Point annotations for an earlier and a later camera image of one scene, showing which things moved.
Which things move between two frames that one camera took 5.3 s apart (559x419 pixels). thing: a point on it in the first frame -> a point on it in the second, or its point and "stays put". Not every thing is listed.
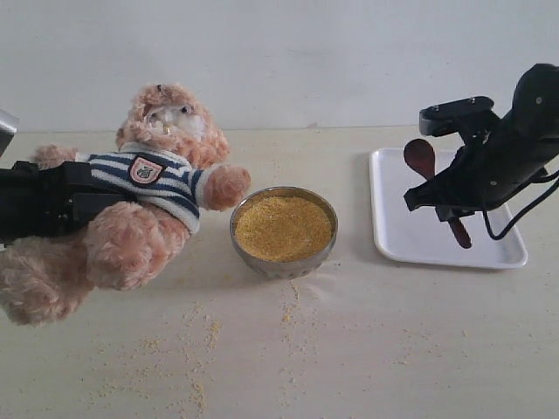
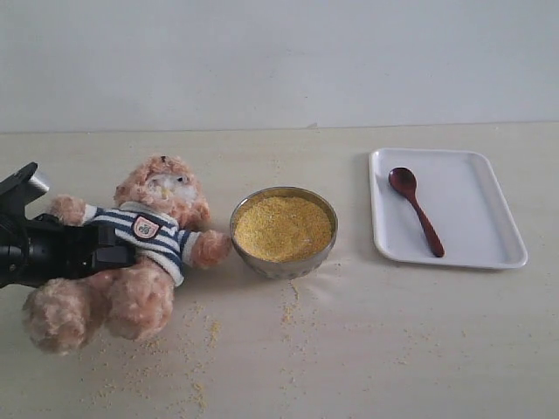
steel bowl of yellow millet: [283, 232] stays put
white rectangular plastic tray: [422, 235] stays put
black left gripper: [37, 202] -> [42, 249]
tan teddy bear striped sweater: [169, 149] -> [162, 198]
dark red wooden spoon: [419, 154] -> [404, 181]
